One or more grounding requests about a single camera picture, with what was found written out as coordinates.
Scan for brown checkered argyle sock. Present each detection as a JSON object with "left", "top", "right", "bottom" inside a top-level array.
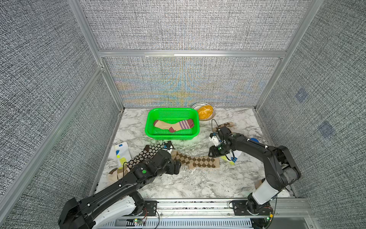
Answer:
[{"left": 171, "top": 151, "right": 220, "bottom": 169}]

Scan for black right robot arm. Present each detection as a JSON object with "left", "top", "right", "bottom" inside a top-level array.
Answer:
[{"left": 208, "top": 127, "right": 301, "bottom": 191}]

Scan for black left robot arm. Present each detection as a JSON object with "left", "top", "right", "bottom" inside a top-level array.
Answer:
[{"left": 58, "top": 149, "right": 182, "bottom": 229}]

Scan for brown daisy sock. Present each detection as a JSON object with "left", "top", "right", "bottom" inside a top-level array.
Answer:
[{"left": 127, "top": 141, "right": 173, "bottom": 169}]

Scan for orange fruit in bowl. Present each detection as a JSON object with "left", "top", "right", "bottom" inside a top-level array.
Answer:
[{"left": 197, "top": 105, "right": 214, "bottom": 120}]

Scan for blue lid jar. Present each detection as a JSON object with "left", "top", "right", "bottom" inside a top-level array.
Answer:
[{"left": 250, "top": 138, "right": 259, "bottom": 143}]

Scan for white sock blue yellow patches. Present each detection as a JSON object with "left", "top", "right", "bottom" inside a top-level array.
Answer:
[{"left": 114, "top": 142, "right": 132, "bottom": 169}]

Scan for patterned white bowl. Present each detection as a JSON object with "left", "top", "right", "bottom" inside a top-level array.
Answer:
[{"left": 191, "top": 102, "right": 216, "bottom": 121}]

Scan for green plastic basket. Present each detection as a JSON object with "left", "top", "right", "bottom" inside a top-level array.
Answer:
[{"left": 145, "top": 108, "right": 200, "bottom": 140}]

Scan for brown jar black lid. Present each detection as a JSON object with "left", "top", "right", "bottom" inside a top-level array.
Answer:
[{"left": 254, "top": 179, "right": 265, "bottom": 189}]

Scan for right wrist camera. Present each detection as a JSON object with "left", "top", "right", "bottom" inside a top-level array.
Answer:
[{"left": 209, "top": 133, "right": 221, "bottom": 147}]

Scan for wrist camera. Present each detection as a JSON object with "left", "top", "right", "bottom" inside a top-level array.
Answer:
[
  {"left": 162, "top": 142, "right": 174, "bottom": 153},
  {"left": 209, "top": 133, "right": 221, "bottom": 147}
]

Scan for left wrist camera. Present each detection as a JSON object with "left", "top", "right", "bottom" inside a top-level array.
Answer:
[{"left": 162, "top": 142, "right": 174, "bottom": 153}]

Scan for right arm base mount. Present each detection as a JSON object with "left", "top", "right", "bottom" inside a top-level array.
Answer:
[{"left": 228, "top": 178, "right": 279, "bottom": 216}]

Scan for aluminium front rail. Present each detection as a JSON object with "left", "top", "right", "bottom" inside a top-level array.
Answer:
[{"left": 142, "top": 198, "right": 320, "bottom": 229}]

